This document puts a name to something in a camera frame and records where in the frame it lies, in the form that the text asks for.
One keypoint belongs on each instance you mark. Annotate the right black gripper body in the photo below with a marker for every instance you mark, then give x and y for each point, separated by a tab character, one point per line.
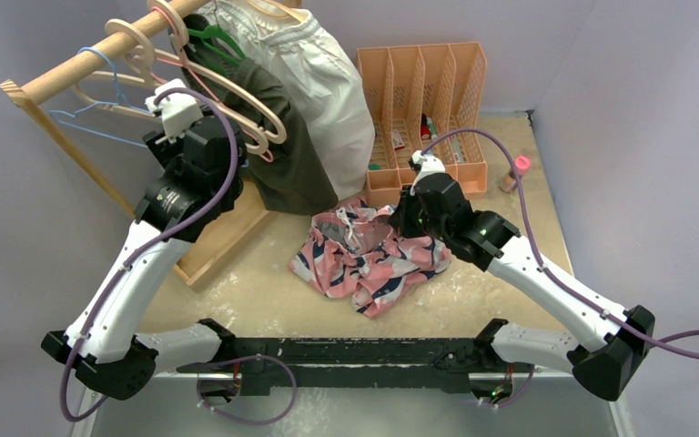
414	223

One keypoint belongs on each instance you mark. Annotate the front beige wooden hanger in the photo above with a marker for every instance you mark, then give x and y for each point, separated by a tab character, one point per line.
135	81

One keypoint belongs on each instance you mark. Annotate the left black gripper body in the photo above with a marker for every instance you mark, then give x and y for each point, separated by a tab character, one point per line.
166	148

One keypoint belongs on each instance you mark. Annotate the green plastic hanger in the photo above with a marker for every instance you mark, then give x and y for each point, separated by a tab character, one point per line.
209	34

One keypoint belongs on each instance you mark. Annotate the pink capped bottle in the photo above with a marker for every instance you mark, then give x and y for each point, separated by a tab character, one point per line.
521	165

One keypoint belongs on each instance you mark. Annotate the rear beige wooden hanger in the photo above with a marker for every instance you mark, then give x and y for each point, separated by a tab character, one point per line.
142	58

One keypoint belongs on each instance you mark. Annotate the red white tube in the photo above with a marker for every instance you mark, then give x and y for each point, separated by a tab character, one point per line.
397	141

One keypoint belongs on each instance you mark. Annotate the red black marker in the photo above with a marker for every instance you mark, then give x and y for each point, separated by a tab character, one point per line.
425	129

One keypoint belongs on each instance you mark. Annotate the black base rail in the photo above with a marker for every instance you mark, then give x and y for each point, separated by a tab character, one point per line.
450	365

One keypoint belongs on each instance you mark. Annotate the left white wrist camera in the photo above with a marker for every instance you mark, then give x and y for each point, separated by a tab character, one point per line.
177	111

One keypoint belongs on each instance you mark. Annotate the white shorts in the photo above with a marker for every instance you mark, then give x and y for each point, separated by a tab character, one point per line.
320	78

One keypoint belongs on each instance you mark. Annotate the beige hanger under white shorts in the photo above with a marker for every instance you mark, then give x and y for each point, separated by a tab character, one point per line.
276	10

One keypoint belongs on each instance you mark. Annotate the beige wooden hanger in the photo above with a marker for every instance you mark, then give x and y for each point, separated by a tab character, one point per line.
142	58
135	81

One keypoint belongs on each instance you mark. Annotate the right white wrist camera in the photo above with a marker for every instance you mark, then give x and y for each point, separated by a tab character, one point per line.
424	164

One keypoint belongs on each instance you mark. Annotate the dark green shorts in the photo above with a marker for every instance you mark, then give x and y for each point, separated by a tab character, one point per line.
294	180

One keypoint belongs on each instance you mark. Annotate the orange plastic file organizer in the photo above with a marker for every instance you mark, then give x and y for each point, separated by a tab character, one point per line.
442	81

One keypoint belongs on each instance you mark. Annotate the blue wire hanger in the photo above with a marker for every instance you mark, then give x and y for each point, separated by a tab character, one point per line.
64	117

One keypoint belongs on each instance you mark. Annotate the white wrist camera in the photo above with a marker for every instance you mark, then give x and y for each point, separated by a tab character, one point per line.
177	111
424	164

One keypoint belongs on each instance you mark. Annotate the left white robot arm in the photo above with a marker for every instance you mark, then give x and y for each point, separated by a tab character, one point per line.
102	348

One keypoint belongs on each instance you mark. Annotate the pink patterned shorts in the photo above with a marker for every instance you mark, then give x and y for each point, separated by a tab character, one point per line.
353	252

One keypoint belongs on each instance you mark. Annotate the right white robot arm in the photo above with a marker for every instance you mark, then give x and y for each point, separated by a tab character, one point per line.
599	346

